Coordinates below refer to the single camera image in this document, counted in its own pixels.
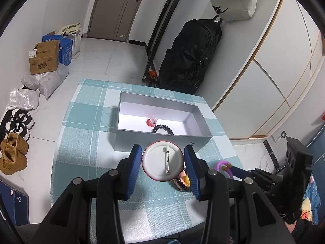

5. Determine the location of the white round pin badge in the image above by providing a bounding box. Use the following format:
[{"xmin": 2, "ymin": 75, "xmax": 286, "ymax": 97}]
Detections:
[{"xmin": 141, "ymin": 141, "xmax": 184, "ymax": 182}]

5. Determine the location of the printed blue cloth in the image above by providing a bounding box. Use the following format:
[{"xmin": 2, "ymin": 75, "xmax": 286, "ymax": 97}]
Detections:
[{"xmin": 303, "ymin": 176, "xmax": 321, "ymax": 225}]

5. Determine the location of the grey rectangular box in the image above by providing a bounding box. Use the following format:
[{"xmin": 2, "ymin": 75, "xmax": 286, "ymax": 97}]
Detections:
[{"xmin": 114, "ymin": 91, "xmax": 213, "ymax": 153}]

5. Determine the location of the white wardrobe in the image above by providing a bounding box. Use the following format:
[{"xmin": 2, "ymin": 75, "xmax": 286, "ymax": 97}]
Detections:
[{"xmin": 212, "ymin": 0, "xmax": 325, "ymax": 140}]

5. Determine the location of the black metal frame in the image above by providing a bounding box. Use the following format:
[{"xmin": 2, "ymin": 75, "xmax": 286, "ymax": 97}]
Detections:
[{"xmin": 142, "ymin": 0, "xmax": 191, "ymax": 83}]

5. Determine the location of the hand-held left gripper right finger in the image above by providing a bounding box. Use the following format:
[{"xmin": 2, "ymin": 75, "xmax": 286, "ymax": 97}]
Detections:
[{"xmin": 184, "ymin": 145, "xmax": 296, "ymax": 244}]

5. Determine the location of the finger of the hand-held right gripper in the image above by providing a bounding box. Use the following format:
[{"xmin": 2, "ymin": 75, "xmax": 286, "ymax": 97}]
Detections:
[{"xmin": 230, "ymin": 166, "xmax": 254, "ymax": 183}]

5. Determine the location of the white hanging bag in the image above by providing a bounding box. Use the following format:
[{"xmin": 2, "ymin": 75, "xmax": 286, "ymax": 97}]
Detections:
[{"xmin": 202, "ymin": 0, "xmax": 257, "ymax": 21}]

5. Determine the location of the white tote bag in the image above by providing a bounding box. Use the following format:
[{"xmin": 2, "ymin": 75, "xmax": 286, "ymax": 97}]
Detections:
[{"xmin": 57, "ymin": 23, "xmax": 82, "ymax": 59}]

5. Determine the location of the grey door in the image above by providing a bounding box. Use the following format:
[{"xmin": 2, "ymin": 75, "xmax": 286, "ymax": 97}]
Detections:
[{"xmin": 88, "ymin": 0, "xmax": 153, "ymax": 42}]

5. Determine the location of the brown cardboard box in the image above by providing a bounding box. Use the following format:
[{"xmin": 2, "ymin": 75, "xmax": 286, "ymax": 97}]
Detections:
[{"xmin": 28, "ymin": 40, "xmax": 61, "ymax": 75}]

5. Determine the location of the person's right forearm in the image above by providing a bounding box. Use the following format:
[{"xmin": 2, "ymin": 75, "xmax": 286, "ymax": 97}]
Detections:
[{"xmin": 289, "ymin": 219, "xmax": 320, "ymax": 244}]

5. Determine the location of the black and white sneaker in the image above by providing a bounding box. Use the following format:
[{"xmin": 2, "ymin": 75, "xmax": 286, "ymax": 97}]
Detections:
[
  {"xmin": 8, "ymin": 109, "xmax": 35, "ymax": 130},
  {"xmin": 0, "ymin": 118, "xmax": 31, "ymax": 141}
]

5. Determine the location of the black bead bracelet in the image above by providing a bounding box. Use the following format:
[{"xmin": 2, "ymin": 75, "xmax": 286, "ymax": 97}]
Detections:
[{"xmin": 173, "ymin": 169, "xmax": 192, "ymax": 192}]

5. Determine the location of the black spiral hair tie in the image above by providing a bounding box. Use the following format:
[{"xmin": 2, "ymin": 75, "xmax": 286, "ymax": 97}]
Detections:
[{"xmin": 152, "ymin": 124, "xmax": 175, "ymax": 135}]

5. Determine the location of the blue cardboard box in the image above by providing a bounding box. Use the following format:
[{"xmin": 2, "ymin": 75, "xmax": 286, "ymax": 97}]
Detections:
[{"xmin": 42, "ymin": 30, "xmax": 74, "ymax": 66}]

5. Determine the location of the blue shoe box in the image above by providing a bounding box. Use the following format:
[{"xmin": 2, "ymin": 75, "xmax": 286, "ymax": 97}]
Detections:
[{"xmin": 0, "ymin": 180, "xmax": 29, "ymax": 227}]

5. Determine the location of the black backpack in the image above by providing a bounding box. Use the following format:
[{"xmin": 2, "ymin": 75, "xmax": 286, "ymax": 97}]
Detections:
[{"xmin": 159, "ymin": 15, "xmax": 223, "ymax": 94}]

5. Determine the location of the clear crumpled plastic bag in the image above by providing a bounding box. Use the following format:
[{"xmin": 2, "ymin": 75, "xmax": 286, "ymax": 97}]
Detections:
[{"xmin": 7, "ymin": 88, "xmax": 40, "ymax": 111}]

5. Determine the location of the teal checked tablecloth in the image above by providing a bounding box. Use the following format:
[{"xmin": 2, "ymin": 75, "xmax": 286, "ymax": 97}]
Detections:
[{"xmin": 51, "ymin": 79, "xmax": 245, "ymax": 237}]

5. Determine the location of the grey plastic mailer bag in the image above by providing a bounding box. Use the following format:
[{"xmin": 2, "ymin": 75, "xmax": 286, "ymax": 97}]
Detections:
[{"xmin": 21, "ymin": 63, "xmax": 70, "ymax": 100}]

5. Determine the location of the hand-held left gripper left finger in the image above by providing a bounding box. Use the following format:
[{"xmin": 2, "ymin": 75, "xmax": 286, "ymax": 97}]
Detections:
[{"xmin": 33, "ymin": 144, "xmax": 143, "ymax": 244}]

